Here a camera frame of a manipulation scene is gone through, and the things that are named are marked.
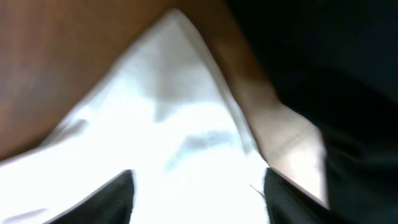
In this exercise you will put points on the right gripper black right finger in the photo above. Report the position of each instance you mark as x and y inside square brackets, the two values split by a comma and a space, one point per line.
[286, 204]

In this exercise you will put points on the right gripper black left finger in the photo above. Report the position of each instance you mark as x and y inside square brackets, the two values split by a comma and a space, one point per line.
[112, 203]

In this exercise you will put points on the white printed t-shirt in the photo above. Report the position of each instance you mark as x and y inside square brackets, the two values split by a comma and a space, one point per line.
[164, 119]

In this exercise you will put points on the black garment with red collar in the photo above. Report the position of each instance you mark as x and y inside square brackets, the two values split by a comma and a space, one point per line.
[335, 63]

